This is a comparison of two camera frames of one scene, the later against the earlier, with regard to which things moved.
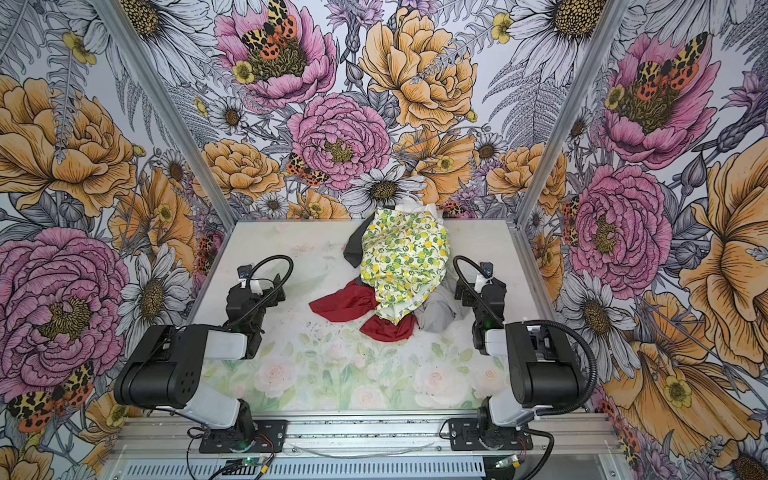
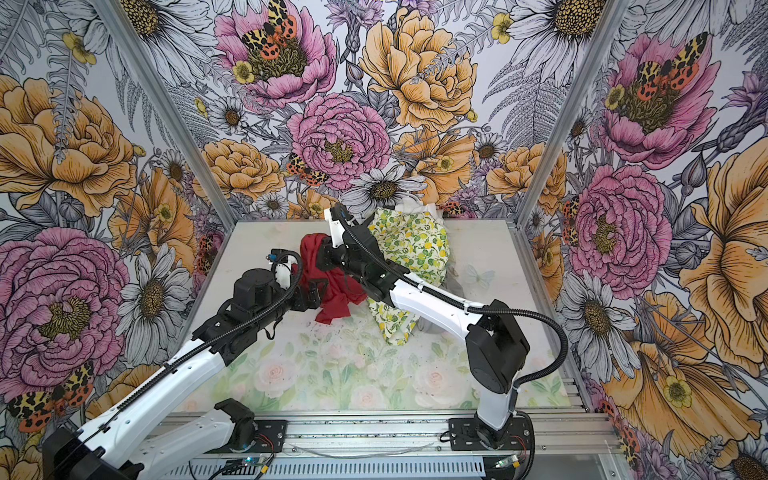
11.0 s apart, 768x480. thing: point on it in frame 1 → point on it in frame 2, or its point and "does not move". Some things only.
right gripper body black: [470, 299] → [332, 257]
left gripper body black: [266, 300] → [299, 303]
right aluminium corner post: [606, 31] does not move
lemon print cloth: [404, 257] does not move
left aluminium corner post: [127, 36] does not move
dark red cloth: [358, 298] → [333, 291]
